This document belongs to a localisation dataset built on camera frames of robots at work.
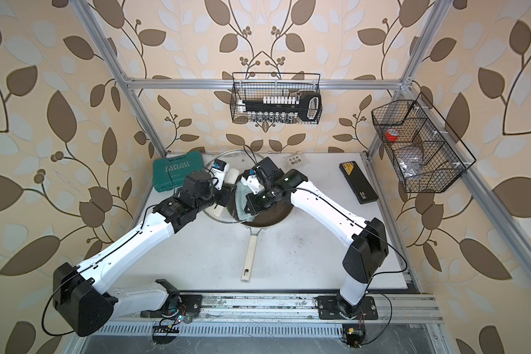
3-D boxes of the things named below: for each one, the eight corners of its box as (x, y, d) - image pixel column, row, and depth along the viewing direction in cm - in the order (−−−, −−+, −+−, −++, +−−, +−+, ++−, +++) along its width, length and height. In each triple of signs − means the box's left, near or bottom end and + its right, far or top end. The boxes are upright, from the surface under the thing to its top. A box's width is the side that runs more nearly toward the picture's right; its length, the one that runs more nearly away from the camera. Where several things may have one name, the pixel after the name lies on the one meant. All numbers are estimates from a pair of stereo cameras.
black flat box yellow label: (361, 204, 102) (362, 201, 100) (338, 166, 117) (339, 163, 115) (378, 200, 103) (380, 197, 102) (354, 163, 119) (355, 160, 117)
